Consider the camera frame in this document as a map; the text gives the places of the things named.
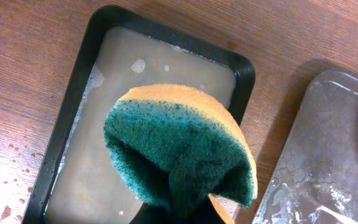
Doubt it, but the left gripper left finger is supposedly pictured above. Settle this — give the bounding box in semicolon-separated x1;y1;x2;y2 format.
130;203;168;224

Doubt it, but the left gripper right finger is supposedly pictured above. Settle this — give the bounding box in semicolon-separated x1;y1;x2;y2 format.
197;195;226;224

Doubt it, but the green yellow sponge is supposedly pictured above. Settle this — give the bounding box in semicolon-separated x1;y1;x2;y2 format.
103;84;258;223

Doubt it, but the large brown serving tray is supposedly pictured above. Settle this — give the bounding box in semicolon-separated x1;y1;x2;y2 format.
254;70;358;223

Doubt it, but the black water tray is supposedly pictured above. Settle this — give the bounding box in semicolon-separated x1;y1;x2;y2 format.
23;5;255;223

